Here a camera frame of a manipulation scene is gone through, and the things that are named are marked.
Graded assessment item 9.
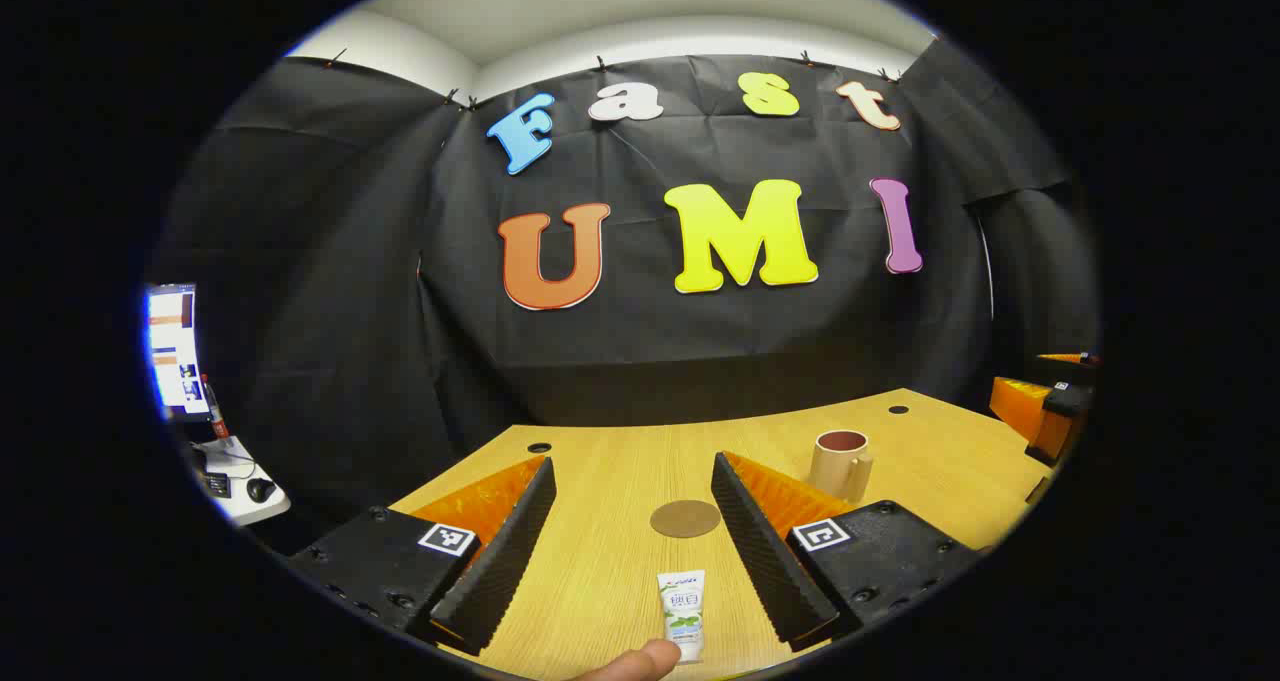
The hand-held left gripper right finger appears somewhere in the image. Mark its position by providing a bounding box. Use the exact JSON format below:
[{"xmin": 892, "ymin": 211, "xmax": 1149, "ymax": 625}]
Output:
[{"xmin": 711, "ymin": 451, "xmax": 986, "ymax": 654}]

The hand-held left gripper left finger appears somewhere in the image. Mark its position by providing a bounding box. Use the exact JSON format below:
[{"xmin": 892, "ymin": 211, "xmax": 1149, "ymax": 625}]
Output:
[{"xmin": 290, "ymin": 454, "xmax": 558, "ymax": 657}]

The brown round coaster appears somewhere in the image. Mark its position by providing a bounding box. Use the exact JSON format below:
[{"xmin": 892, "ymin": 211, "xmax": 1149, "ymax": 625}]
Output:
[{"xmin": 650, "ymin": 500, "xmax": 722, "ymax": 539}]

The white toothpaste tube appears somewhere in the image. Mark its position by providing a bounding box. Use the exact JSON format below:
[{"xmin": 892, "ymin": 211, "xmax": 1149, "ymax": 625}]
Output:
[{"xmin": 656, "ymin": 570, "xmax": 707, "ymax": 665}]

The beige cup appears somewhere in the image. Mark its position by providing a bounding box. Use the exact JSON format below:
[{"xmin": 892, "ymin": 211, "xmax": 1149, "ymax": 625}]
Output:
[{"xmin": 808, "ymin": 429, "xmax": 874, "ymax": 505}]

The wooden desktop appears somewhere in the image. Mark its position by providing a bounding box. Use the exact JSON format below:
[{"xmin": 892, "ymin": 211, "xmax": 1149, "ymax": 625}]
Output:
[{"xmin": 388, "ymin": 389, "xmax": 1061, "ymax": 681}]

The black backdrop cloth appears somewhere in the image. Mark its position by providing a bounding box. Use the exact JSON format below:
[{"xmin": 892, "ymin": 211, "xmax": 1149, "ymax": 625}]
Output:
[{"xmin": 150, "ymin": 36, "xmax": 1101, "ymax": 522}]

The white side table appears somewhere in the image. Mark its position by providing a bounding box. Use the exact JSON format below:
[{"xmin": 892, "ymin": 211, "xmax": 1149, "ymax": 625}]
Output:
[{"xmin": 190, "ymin": 436, "xmax": 291, "ymax": 527}]

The computer monitor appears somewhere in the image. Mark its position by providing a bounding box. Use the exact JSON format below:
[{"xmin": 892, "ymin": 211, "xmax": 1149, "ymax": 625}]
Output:
[{"xmin": 145, "ymin": 283, "xmax": 213, "ymax": 422}]

